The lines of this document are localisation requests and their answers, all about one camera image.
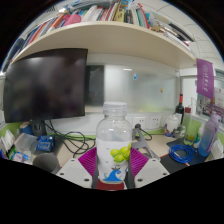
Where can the wall shelf with books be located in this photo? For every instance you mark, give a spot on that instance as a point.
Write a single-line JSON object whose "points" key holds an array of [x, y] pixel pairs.
{"points": [[110, 38]]}

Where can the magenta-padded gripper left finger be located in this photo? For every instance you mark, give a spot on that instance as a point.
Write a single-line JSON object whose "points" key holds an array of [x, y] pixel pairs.
{"points": [[71, 171]]}

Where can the black computer monitor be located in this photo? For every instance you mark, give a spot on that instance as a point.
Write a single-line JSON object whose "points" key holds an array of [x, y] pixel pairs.
{"points": [[46, 86]]}

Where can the grey metal laptop stand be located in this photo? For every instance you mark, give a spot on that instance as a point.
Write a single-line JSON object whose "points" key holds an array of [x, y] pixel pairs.
{"points": [[141, 143]]}

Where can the white ceramic jar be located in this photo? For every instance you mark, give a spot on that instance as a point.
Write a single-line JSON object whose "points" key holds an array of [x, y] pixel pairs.
{"points": [[172, 122]]}

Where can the clear plastic drink bottle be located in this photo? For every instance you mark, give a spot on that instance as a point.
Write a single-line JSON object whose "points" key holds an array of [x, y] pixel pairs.
{"points": [[113, 133]]}

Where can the white wall socket strip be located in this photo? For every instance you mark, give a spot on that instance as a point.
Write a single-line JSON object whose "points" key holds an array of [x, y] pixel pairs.
{"points": [[146, 121]]}

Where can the purple hanging banner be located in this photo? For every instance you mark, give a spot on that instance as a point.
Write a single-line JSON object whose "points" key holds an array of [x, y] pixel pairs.
{"points": [[205, 78]]}

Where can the blue circuit board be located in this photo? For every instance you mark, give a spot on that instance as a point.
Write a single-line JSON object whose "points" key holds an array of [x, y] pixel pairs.
{"points": [[45, 143]]}

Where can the purple translucent water bottle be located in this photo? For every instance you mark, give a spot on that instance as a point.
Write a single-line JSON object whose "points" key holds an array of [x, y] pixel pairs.
{"points": [[208, 136]]}

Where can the dark wine bottle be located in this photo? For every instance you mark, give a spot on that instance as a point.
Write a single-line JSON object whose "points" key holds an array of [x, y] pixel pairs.
{"points": [[180, 110]]}

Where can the green translucent cup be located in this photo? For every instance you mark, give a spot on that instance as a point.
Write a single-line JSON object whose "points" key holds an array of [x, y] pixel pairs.
{"points": [[191, 131]]}

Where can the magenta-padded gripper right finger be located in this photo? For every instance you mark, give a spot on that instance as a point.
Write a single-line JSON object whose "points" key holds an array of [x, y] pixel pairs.
{"points": [[152, 170]]}

